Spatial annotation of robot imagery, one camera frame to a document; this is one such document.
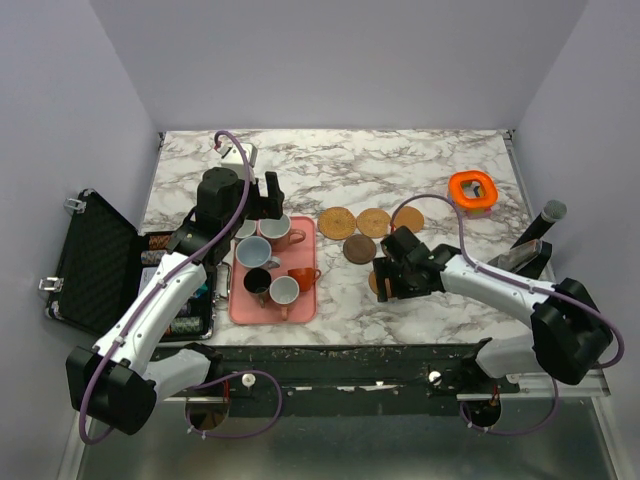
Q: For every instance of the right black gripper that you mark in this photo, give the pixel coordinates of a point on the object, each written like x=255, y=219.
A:
x=388, y=276

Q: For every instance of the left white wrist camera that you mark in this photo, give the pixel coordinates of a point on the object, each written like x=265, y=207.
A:
x=231, y=156

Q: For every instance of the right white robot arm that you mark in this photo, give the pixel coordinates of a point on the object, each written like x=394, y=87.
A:
x=566, y=333

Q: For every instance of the light blue cup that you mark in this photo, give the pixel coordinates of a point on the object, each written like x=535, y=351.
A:
x=256, y=252

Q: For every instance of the woven rattan coaster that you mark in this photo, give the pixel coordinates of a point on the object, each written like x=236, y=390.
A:
x=336, y=223
x=373, y=222

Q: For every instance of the orange red cup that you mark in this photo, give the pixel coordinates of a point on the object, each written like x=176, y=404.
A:
x=306, y=278

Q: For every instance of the light wood coaster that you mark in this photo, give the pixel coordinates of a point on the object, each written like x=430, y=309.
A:
x=372, y=281
x=409, y=217

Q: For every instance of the pink mug white inside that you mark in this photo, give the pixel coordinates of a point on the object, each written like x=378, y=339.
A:
x=280, y=233

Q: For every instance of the black grey microphone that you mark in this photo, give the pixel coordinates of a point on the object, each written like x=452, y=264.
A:
x=552, y=212

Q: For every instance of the black microphone stand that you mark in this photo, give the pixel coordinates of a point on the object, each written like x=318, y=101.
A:
x=528, y=260

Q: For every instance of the pink plastic tray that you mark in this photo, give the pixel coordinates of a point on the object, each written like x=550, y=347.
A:
x=245, y=310

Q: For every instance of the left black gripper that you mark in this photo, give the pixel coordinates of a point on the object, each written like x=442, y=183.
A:
x=270, y=206

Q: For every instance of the white cup brown handle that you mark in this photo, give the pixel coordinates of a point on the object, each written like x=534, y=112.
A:
x=284, y=291

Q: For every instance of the black poker chip case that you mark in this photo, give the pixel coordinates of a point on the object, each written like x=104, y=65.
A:
x=106, y=263

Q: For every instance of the dark wood coaster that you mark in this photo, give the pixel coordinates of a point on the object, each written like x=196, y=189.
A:
x=359, y=249

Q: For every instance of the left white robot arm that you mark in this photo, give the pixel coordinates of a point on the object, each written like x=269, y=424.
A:
x=115, y=381

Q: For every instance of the small white cup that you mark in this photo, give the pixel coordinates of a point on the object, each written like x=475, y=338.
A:
x=248, y=229

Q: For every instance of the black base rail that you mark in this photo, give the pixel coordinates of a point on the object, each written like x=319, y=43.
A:
x=370, y=380

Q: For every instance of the black cup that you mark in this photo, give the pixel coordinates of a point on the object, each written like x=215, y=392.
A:
x=257, y=282

